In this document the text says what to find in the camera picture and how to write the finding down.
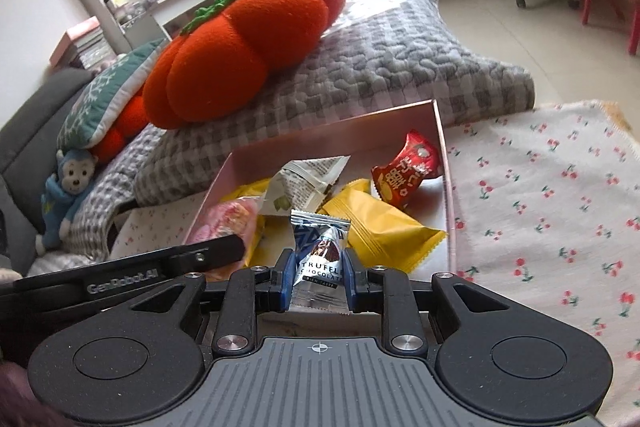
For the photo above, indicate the plain gold snack packet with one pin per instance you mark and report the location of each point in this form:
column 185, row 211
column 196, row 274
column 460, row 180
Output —
column 385, row 227

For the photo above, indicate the dark grey sofa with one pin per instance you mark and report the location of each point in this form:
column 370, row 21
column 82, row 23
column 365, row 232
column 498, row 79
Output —
column 30, row 132

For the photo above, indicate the silver blue chocolate packet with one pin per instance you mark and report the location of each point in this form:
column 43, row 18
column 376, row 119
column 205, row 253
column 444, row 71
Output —
column 320, row 257

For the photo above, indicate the gold snack packet with fold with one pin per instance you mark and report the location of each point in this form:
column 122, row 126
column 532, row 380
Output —
column 252, row 197

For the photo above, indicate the large orange pumpkin pillow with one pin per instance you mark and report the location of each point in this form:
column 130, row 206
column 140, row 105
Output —
column 240, row 52

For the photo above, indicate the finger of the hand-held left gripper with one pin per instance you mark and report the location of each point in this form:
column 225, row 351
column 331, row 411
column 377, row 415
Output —
column 215, row 253

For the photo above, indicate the cherry print bed sheet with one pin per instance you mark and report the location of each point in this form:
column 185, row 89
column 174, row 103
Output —
column 540, row 217

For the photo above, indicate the stack of books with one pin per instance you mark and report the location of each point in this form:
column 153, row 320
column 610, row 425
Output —
column 85, row 44

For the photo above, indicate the white newsprint snack packet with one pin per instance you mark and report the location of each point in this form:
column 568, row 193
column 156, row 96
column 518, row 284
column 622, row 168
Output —
column 300, row 184

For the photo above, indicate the red snack packet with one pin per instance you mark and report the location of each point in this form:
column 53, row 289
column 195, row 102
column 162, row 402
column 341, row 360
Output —
column 407, row 172

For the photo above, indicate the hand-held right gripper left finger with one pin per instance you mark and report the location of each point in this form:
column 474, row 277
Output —
column 287, row 282

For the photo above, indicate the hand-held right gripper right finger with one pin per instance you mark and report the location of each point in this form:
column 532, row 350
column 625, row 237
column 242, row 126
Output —
column 351, row 282

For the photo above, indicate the small orange pumpkin pillow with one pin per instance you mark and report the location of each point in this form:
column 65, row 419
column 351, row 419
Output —
column 125, row 127

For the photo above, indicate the green snowflake cushion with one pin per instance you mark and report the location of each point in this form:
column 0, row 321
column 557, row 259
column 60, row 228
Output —
column 105, row 102

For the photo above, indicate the pink cardboard box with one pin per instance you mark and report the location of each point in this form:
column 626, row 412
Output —
column 360, row 132

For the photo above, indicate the blue monkey plush toy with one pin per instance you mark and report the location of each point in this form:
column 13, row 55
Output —
column 67, row 197

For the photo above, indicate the pink snack packet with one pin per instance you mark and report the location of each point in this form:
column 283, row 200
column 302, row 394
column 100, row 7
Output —
column 225, row 222

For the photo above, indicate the grey checkered pillow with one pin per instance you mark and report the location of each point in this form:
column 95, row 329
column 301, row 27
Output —
column 400, row 67

